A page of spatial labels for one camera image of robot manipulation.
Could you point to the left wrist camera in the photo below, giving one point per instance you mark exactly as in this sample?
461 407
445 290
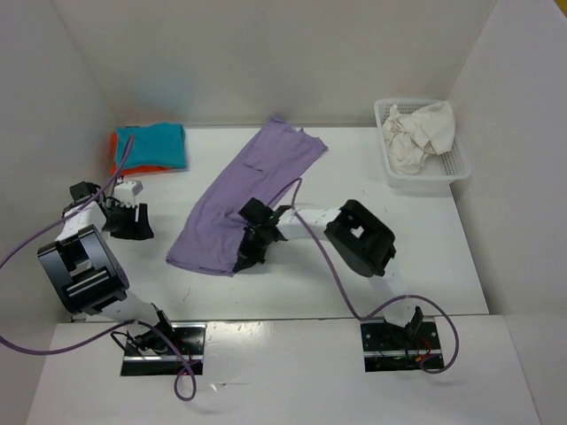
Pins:
125 192

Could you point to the white plastic basket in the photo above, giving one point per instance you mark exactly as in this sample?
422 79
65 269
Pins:
439 171

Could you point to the white t shirt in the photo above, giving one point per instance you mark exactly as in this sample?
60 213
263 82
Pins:
411 138

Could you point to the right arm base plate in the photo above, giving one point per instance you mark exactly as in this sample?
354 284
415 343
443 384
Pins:
389 349

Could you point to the lavender t shirt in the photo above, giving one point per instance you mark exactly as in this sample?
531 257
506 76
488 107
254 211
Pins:
276 155

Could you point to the teal t shirt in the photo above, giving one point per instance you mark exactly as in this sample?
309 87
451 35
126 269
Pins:
161 144

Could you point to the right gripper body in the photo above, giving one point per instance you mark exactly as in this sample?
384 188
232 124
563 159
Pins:
253 233

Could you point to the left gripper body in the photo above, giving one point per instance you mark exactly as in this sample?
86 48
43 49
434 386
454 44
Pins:
130 220

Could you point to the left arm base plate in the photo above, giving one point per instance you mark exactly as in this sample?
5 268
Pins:
189 339

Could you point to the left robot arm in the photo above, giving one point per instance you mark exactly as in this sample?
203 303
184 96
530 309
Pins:
86 274

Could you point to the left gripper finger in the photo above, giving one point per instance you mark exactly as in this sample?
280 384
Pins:
142 230
128 232

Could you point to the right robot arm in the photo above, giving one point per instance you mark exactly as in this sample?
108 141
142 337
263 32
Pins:
361 240

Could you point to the orange t shirt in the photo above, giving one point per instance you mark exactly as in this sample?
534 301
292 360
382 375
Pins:
144 169

